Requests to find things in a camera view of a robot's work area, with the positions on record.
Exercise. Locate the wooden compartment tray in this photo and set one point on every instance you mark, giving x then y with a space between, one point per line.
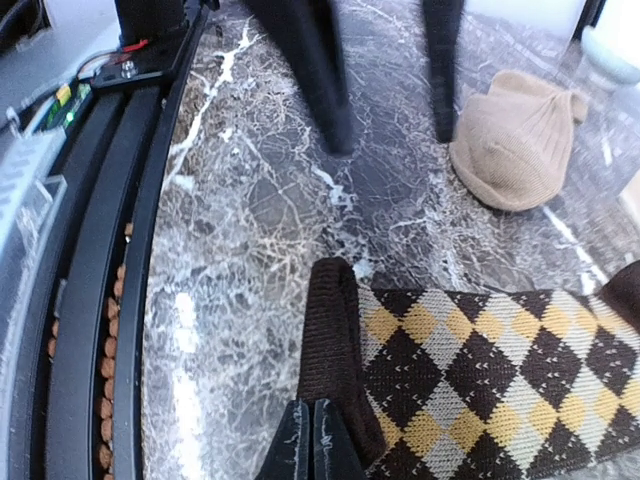
629 198

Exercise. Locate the green circuit board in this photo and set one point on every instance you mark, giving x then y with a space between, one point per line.
69 103

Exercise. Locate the black front table rail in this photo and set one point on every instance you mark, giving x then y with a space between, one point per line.
77 397

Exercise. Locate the beige ribbed sock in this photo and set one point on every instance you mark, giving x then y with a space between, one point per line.
512 145

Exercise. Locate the brown yellow argyle sock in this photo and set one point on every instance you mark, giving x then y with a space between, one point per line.
436 384

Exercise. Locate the white slotted cable duct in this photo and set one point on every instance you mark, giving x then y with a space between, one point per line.
30 197

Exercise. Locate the teal striped ceramic bowl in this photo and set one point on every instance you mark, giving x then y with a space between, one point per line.
608 70

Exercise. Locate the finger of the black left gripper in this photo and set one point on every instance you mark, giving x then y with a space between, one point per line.
442 19
307 34

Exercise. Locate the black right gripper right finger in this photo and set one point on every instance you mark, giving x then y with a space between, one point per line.
334 455

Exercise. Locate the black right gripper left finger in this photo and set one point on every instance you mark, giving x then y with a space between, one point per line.
289 454

